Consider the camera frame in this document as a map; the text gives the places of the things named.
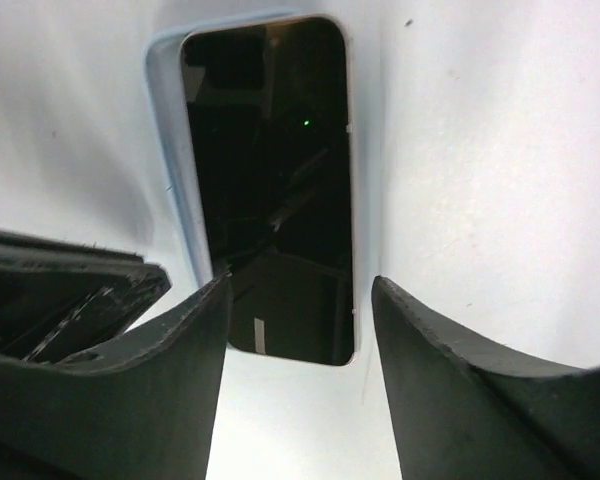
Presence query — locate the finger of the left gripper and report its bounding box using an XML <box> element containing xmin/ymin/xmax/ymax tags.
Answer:
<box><xmin>0</xmin><ymin>230</ymin><xmax>171</xmax><ymax>363</ymax></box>

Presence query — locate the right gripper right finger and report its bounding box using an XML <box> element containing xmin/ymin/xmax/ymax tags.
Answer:
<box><xmin>371</xmin><ymin>277</ymin><xmax>600</xmax><ymax>479</ymax></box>

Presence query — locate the black phone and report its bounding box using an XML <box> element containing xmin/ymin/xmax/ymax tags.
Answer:
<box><xmin>180</xmin><ymin>16</ymin><xmax>355</xmax><ymax>366</ymax></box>

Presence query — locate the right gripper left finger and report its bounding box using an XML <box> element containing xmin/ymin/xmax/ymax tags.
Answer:
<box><xmin>0</xmin><ymin>278</ymin><xmax>231</xmax><ymax>479</ymax></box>

